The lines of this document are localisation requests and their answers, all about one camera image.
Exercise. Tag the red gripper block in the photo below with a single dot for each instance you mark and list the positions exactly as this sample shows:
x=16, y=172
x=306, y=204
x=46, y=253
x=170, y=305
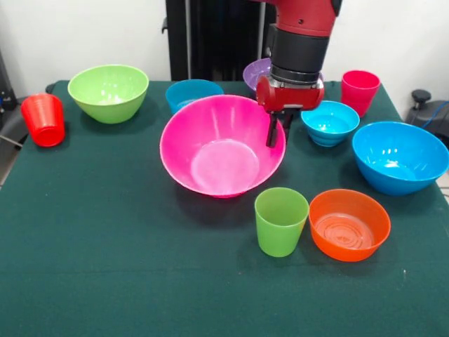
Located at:
x=291, y=98

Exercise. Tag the purple bowl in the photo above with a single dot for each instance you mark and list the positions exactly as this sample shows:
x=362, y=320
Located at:
x=254, y=75

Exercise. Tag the large pink bowl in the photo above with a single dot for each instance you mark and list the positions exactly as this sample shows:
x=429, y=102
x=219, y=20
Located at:
x=221, y=151

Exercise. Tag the crimson cup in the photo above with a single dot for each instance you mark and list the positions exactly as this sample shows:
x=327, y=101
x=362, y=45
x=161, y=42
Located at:
x=359, y=91

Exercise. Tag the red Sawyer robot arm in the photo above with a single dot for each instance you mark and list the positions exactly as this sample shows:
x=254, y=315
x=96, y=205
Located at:
x=301, y=42

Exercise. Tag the small cyan ribbed bowl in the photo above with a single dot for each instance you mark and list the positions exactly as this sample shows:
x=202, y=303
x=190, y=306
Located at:
x=329, y=128

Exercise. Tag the green cup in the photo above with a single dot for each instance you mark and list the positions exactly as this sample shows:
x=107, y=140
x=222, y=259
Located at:
x=279, y=224

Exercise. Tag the blue straight-sided bowl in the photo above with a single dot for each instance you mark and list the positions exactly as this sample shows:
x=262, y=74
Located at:
x=186, y=93

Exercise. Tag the large blue bowl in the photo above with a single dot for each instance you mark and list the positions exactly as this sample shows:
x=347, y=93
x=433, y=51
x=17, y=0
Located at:
x=396, y=158

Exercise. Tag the orange bowl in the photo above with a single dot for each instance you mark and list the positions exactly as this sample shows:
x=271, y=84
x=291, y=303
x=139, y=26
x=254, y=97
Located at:
x=347, y=228

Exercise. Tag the black knob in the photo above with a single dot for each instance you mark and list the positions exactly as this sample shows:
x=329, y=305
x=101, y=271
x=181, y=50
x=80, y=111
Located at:
x=421, y=96

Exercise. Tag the lime green bowl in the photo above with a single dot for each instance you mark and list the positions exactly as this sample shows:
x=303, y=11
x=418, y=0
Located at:
x=108, y=94

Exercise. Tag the dark green table cloth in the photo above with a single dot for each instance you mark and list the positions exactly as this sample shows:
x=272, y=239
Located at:
x=105, y=263

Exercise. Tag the red ribbed cup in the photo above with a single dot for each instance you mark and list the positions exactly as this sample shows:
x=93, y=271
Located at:
x=43, y=119

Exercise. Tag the grey chair base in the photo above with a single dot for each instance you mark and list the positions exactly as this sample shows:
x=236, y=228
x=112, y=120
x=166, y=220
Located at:
x=10, y=123

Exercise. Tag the black equipment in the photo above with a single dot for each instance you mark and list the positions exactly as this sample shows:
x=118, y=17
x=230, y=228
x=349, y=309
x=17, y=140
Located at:
x=5, y=91

